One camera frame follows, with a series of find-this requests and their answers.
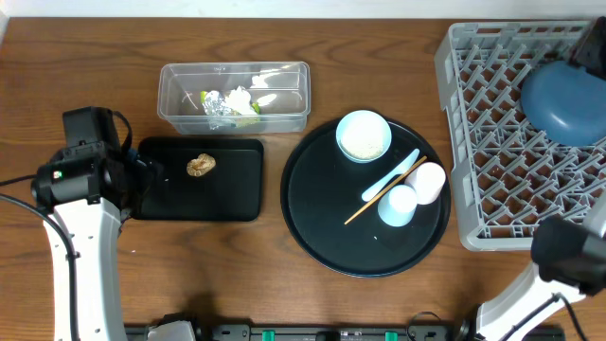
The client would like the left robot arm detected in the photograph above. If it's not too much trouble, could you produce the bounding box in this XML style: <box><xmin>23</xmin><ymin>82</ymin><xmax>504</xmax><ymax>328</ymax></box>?
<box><xmin>31</xmin><ymin>142</ymin><xmax>163</xmax><ymax>340</ymax></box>

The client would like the white tissue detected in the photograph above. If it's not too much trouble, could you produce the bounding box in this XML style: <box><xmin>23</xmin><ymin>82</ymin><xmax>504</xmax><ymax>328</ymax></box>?
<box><xmin>224</xmin><ymin>86</ymin><xmax>258</xmax><ymax>116</ymax></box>

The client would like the light blue bowl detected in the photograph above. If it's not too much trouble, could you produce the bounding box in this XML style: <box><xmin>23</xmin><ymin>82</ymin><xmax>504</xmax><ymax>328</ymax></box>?
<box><xmin>335</xmin><ymin>110</ymin><xmax>392</xmax><ymax>164</ymax></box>

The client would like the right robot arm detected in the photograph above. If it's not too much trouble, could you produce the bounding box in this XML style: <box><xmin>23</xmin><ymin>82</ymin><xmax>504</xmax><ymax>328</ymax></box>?
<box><xmin>458</xmin><ymin>17</ymin><xmax>605</xmax><ymax>340</ymax></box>

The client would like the clear plastic bin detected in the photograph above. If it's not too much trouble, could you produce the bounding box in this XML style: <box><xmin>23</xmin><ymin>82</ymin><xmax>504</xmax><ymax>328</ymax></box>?
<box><xmin>157</xmin><ymin>62</ymin><xmax>312</xmax><ymax>135</ymax></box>

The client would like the light blue cup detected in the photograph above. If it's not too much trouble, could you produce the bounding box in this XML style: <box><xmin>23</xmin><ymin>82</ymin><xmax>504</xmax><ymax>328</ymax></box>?
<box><xmin>378</xmin><ymin>185</ymin><xmax>418</xmax><ymax>227</ymax></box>

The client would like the wooden chopstick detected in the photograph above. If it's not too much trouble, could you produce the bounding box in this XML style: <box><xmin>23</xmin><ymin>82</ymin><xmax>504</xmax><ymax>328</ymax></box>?
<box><xmin>344</xmin><ymin>156</ymin><xmax>427</xmax><ymax>225</ymax></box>

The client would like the blue plate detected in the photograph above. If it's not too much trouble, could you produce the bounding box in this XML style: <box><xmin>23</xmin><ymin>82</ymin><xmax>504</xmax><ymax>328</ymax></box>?
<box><xmin>521</xmin><ymin>61</ymin><xmax>605</xmax><ymax>147</ymax></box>

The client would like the brown mushroom food scrap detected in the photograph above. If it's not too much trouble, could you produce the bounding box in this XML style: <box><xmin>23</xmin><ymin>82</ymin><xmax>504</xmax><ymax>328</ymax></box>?
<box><xmin>187</xmin><ymin>153</ymin><xmax>216</xmax><ymax>177</ymax></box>

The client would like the black rectangular tray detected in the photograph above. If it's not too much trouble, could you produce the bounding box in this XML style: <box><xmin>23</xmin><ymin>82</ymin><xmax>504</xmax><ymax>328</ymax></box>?
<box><xmin>132</xmin><ymin>136</ymin><xmax>264</xmax><ymax>222</ymax></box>

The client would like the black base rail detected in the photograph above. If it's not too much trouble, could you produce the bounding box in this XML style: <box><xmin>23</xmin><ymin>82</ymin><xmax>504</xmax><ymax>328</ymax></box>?
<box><xmin>125</xmin><ymin>323</ymin><xmax>567</xmax><ymax>341</ymax></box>

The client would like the yellow snack wrapper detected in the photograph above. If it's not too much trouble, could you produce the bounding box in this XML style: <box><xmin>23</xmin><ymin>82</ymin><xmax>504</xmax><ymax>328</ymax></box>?
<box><xmin>200</xmin><ymin>90</ymin><xmax>260</xmax><ymax>130</ymax></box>

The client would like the black round tray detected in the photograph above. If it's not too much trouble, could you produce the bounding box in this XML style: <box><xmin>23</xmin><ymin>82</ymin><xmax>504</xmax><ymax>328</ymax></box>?
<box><xmin>280</xmin><ymin>120</ymin><xmax>451</xmax><ymax>278</ymax></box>

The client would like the pink cup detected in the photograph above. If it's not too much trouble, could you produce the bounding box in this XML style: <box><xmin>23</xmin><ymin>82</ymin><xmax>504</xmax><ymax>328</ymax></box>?
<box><xmin>405</xmin><ymin>162</ymin><xmax>446</xmax><ymax>206</ymax></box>

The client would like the grey dishwasher rack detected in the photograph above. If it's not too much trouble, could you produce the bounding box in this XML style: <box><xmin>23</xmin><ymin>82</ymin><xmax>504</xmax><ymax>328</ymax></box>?
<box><xmin>435</xmin><ymin>21</ymin><xmax>605</xmax><ymax>251</ymax></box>

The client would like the light blue plastic knife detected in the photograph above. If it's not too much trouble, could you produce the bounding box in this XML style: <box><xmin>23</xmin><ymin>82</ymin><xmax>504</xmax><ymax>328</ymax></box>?
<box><xmin>361</xmin><ymin>149</ymin><xmax>419</xmax><ymax>202</ymax></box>

